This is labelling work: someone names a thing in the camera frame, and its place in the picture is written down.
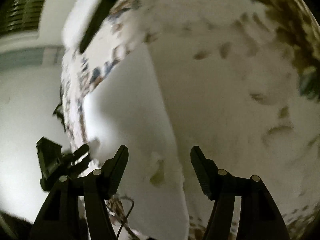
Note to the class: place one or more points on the window with bars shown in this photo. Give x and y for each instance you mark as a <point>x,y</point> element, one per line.
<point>21,15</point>

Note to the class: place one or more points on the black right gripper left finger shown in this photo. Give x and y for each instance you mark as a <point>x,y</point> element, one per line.
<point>59,218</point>

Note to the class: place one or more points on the floral bed blanket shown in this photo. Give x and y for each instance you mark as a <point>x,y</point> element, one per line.
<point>238,78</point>

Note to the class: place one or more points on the black and white folded garment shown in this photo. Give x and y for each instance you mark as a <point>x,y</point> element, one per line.
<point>83,23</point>

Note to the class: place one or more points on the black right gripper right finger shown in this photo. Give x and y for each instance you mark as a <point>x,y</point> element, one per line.
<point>260,217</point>

